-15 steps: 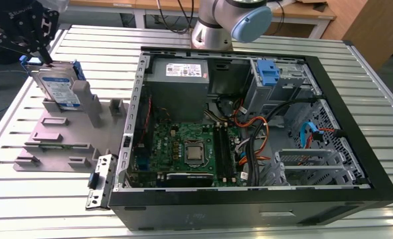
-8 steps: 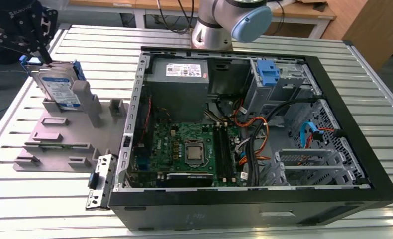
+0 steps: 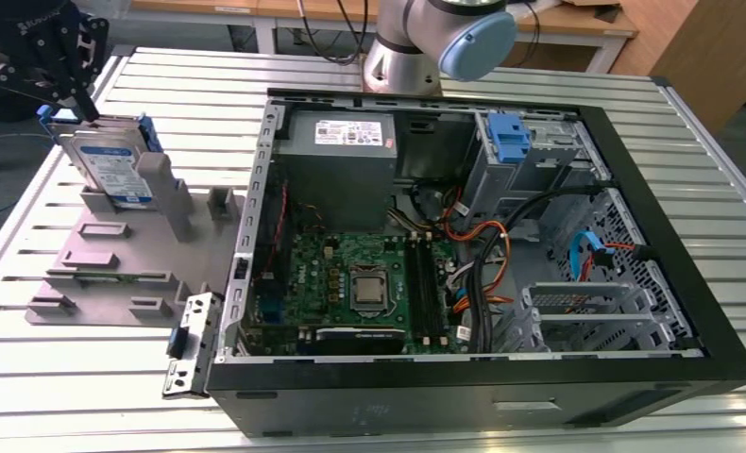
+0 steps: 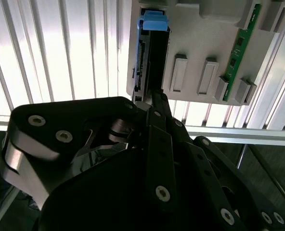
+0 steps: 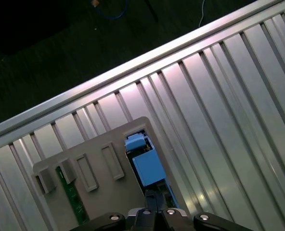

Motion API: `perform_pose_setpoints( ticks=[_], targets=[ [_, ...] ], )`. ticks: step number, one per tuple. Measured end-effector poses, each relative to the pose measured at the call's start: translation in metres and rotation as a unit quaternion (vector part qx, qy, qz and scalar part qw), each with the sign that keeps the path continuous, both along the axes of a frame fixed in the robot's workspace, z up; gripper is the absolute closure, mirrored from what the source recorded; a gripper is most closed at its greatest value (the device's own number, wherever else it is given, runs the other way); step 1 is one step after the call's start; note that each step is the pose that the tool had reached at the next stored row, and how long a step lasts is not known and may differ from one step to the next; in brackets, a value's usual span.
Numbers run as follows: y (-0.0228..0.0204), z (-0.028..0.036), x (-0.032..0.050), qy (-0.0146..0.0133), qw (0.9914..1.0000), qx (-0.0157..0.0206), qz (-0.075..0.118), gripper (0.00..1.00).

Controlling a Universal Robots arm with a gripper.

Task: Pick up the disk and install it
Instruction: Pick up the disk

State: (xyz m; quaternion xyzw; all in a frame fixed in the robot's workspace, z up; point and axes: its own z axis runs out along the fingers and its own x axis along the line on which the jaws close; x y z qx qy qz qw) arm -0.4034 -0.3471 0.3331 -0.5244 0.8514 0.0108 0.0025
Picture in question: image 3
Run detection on hard disk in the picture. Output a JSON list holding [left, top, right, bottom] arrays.
[[35, 106, 164, 209]]

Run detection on black mesh bin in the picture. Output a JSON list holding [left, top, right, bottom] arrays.
[[0, 77, 53, 124]]

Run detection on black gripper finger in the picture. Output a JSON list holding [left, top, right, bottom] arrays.
[[56, 17, 111, 123], [0, 44, 76, 103]]

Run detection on metal card retention bracket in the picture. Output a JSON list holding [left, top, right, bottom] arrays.
[[161, 291, 223, 400]]

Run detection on grey parts rack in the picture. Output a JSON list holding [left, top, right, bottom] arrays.
[[24, 153, 248, 329]]

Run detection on wooden desk white frame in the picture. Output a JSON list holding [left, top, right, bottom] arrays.
[[504, 0, 639, 76], [129, 0, 380, 56]]

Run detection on red black twisted wire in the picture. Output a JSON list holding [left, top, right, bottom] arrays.
[[261, 181, 289, 279]]

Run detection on black PC case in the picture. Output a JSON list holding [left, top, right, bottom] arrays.
[[201, 87, 746, 438]]

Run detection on coloured power wire bundle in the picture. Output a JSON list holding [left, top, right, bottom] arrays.
[[440, 219, 516, 331]]

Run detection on blue drive latch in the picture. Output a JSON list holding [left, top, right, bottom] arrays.
[[486, 112, 531, 164]]

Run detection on brown wooden cabinet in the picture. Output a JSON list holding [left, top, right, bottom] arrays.
[[608, 0, 746, 138]]

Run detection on CPU socket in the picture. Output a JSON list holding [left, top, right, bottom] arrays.
[[343, 262, 397, 321]]

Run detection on metal drive cage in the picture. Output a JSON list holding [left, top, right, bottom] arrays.
[[463, 110, 600, 218]]

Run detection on silver CPU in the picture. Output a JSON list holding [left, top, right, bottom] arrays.
[[347, 276, 391, 308]]

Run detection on green motherboard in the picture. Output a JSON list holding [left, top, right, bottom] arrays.
[[245, 230, 475, 355]]

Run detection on coloured disk power wire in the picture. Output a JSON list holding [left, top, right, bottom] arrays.
[[596, 240, 659, 268]]

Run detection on blue SATA wire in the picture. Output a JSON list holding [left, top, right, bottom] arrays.
[[571, 229, 604, 284]]

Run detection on metal disk bay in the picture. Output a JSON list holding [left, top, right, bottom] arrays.
[[520, 281, 690, 353]]

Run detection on black RAM slot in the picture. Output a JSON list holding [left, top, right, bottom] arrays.
[[407, 233, 425, 344]]

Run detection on grey power supply unit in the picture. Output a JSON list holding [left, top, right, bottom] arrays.
[[271, 110, 399, 232]]

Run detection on thick black cable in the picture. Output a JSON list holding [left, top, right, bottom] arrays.
[[472, 186, 604, 354]]

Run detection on black graphics card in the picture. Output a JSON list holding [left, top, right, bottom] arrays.
[[312, 327, 409, 356]]

